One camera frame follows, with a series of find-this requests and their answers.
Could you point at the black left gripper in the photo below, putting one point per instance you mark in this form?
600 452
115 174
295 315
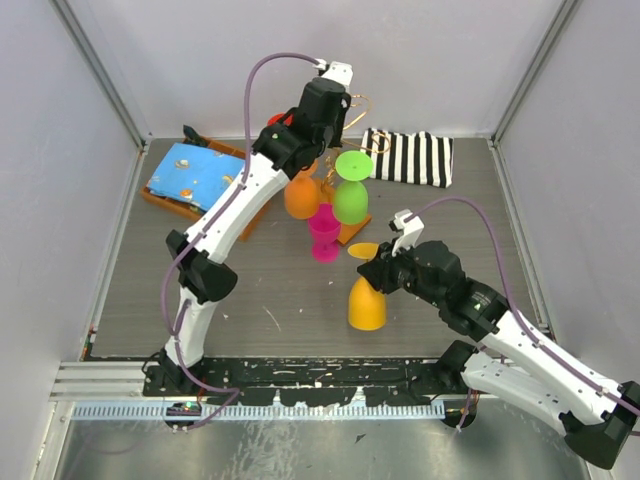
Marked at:
336 142

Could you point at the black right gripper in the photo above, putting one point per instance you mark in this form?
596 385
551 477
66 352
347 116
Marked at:
378 271

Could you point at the yellow plastic wine glass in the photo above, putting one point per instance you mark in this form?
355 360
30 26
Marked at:
366 306

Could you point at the red plastic wine glass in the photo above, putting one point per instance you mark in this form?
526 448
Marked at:
275 120

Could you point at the gold wire glass rack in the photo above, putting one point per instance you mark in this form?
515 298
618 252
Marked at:
331 181

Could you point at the green plastic wine glass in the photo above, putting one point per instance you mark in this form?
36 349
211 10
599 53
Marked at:
350 201

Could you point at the orange plastic wine glass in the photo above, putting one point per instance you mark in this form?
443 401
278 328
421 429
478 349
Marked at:
302 195

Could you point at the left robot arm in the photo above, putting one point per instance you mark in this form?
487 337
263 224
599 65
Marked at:
279 153

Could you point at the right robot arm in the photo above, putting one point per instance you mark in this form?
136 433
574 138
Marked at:
507 356

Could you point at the pink plastic wine glass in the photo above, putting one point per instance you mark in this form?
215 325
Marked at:
324 228

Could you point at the black white striped cloth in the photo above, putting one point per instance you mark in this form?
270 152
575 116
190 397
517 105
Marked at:
416 159

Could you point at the wooden compartment tray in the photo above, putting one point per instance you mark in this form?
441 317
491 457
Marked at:
183 209

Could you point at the dark patterned cloth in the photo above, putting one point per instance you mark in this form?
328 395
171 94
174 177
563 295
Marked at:
192 137

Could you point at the blue patterned cloth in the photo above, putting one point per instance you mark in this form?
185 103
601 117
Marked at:
194 175

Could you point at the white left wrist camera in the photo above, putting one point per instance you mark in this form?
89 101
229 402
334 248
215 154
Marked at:
339 72

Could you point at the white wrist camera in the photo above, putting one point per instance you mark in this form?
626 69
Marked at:
408 226
339 72

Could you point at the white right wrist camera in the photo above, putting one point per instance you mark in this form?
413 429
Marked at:
408 226

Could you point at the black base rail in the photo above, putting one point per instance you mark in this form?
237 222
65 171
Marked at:
310 382

